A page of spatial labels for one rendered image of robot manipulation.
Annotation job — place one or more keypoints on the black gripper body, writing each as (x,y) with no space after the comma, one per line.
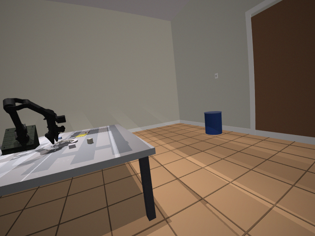
(51,131)

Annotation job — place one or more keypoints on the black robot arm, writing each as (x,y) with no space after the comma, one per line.
(21,129)

